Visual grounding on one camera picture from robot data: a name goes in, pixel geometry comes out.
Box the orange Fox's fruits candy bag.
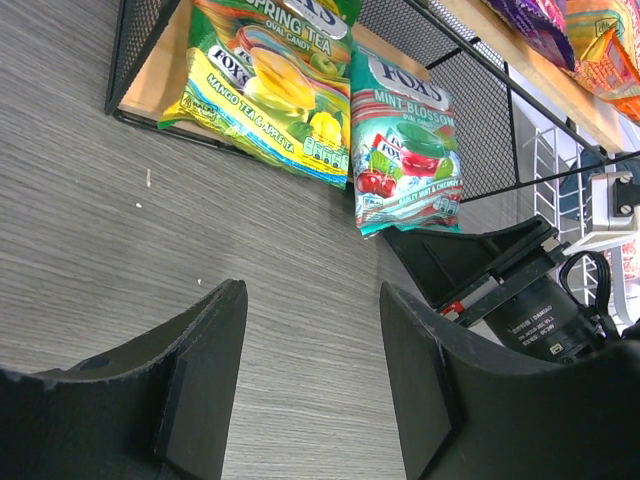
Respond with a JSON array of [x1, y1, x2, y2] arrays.
[[565, 0, 639, 124]]

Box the black wire wooden shelf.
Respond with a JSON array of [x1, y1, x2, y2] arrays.
[[104, 1, 639, 201]]

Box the teal Fox's blossom candy bag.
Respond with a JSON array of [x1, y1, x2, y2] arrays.
[[351, 44, 463, 237]]

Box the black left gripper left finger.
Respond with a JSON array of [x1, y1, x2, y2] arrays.
[[1, 280, 248, 479]]

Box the dark blue plate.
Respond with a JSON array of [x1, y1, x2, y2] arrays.
[[557, 147, 640, 224]]

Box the white wire dish rack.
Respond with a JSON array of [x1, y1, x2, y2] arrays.
[[522, 127, 639, 330]]

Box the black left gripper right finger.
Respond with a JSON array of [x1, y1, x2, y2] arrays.
[[379, 283, 639, 479]]

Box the purple Fox's berries candy bag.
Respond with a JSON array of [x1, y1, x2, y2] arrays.
[[486, 0, 575, 72]]

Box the green Fox's spring tea bag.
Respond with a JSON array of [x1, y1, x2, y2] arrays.
[[158, 0, 361, 189]]

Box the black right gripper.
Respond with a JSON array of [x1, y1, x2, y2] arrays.
[[383, 215, 620, 363]]

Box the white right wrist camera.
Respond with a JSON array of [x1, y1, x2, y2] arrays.
[[564, 171, 639, 256]]

